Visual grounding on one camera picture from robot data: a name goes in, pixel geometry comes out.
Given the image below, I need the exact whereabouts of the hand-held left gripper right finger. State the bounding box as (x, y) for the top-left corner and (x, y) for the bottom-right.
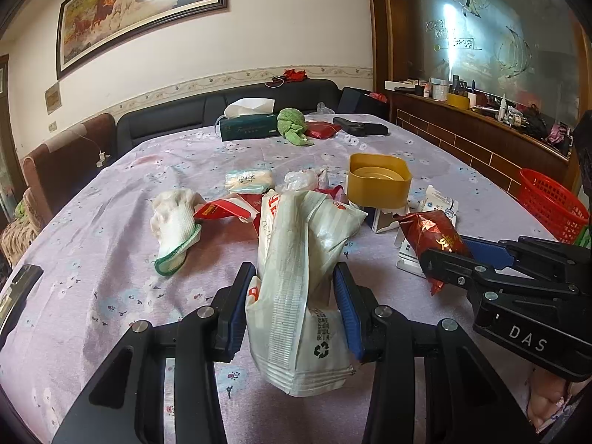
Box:
(332, 262), (542, 444)

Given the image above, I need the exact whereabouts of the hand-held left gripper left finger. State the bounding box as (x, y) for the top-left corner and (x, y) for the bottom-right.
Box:
(52, 262), (257, 444)

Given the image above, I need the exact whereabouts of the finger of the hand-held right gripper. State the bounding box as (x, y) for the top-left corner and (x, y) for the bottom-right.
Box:
(420, 248), (581, 300)
(462, 235), (592, 285)

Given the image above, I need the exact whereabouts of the dark red snack packet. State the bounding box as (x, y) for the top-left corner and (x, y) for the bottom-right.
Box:
(393, 210), (475, 297)

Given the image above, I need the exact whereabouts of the white plastic packaging bag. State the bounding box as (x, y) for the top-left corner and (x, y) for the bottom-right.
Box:
(244, 189), (369, 398)

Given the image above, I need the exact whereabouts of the red plastic basket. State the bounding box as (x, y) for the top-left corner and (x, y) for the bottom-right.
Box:
(518, 167), (591, 244)

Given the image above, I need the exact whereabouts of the white glove with green cuff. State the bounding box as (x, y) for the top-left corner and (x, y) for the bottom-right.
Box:
(150, 188), (207, 278)

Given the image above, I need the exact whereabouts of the red and white packet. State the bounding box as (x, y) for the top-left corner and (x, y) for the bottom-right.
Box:
(193, 193), (262, 238)

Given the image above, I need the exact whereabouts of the red foil wrapper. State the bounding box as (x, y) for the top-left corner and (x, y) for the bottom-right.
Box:
(318, 185), (347, 204)

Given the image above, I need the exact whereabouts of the person's right hand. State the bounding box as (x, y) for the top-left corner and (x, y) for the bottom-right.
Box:
(526, 371), (580, 433)

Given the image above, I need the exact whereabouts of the white and blue tissue packet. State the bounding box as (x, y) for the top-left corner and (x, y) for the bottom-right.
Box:
(409, 184), (460, 219)

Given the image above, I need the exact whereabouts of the small white carton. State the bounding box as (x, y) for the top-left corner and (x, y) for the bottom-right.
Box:
(369, 204), (404, 235)

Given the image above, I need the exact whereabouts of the wooden brick-pattern cabinet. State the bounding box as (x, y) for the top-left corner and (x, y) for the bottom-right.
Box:
(387, 90), (575, 201)

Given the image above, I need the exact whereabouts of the yellow plastic container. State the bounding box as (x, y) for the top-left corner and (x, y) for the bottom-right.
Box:
(346, 152), (413, 209)

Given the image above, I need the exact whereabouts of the pink cloth item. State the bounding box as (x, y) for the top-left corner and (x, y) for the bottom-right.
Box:
(546, 122), (573, 147)

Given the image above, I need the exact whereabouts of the black bag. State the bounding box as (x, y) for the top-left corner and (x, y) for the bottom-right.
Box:
(522, 104), (549, 138)

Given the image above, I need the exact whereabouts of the clear plastic wrapper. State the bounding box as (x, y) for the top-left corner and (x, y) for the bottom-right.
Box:
(282, 168), (330, 194)

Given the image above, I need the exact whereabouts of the wrapped bread packet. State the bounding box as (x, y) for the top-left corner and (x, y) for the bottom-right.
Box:
(225, 168), (274, 194)

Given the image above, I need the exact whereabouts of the black case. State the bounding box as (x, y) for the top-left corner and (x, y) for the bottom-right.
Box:
(332, 116), (390, 138)

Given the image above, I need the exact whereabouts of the red pouch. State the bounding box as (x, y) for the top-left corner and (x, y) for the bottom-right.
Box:
(304, 120), (343, 141)

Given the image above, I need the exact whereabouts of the green plush toy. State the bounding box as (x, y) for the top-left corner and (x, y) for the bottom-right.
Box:
(276, 108), (316, 149)

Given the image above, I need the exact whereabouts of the green tissue box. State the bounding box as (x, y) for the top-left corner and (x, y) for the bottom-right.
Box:
(219, 98), (281, 142)

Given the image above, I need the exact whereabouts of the black sofa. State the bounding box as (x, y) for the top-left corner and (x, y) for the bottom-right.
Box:
(115, 78), (344, 159)

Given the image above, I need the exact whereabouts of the frosted glass fish panel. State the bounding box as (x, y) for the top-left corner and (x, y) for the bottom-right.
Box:
(407, 0), (583, 123)

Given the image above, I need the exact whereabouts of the brown armchair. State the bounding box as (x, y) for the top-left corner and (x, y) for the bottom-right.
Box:
(20, 113), (117, 223)

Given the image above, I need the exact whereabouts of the framed horse painting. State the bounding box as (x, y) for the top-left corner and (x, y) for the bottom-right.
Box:
(55, 0), (230, 81)

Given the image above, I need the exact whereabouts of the white charging cable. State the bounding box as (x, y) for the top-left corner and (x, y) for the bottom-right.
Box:
(75, 124), (110, 168)

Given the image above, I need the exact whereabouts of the small wall notice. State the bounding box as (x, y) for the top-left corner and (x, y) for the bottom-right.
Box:
(44, 80), (63, 114)

